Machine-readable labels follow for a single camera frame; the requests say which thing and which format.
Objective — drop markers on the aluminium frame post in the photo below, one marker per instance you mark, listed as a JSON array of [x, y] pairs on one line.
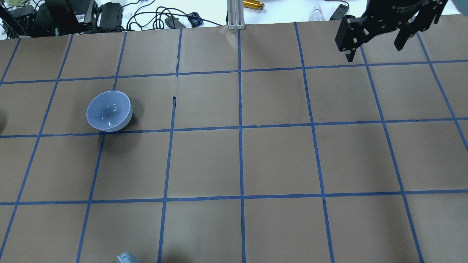
[[235, 15]]

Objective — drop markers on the black power brick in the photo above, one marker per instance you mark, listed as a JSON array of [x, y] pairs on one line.
[[110, 15]]

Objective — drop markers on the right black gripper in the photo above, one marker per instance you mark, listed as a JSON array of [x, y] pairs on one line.
[[397, 10]]

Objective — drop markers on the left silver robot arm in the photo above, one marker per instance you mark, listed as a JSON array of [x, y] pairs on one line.
[[126, 257]]

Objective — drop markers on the white light bulb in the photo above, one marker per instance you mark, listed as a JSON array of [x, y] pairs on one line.
[[316, 12]]

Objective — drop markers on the blue bowl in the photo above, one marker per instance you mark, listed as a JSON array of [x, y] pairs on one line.
[[110, 111]]

